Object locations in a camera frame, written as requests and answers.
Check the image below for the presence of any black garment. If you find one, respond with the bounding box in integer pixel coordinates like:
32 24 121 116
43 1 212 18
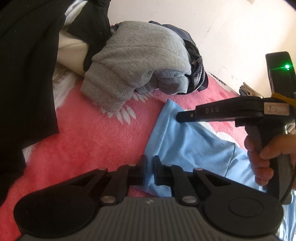
0 0 113 207

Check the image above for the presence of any grey sweatshirt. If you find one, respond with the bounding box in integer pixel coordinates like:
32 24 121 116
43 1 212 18
83 20 192 113

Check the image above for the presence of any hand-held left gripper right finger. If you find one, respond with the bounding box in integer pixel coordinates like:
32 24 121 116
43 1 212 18
154 156 232 204

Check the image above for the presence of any white cloth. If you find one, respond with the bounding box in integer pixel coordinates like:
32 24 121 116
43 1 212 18
51 0 93 77

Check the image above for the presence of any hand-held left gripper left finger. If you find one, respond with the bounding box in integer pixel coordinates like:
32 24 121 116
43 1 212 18
69 155 151 205

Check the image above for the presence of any folded tan clothes stack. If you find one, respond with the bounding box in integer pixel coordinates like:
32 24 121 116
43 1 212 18
239 82 263 99

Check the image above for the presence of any person's right hand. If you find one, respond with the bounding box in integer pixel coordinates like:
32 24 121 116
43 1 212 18
245 133 296 186

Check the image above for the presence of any pink floral blanket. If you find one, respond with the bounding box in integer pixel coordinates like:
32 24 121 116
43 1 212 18
0 70 255 241

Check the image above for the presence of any light blue t-shirt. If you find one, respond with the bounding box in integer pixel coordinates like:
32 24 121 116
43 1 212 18
135 98 296 241

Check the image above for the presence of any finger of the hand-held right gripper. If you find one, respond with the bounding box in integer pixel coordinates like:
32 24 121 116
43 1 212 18
176 98 238 123

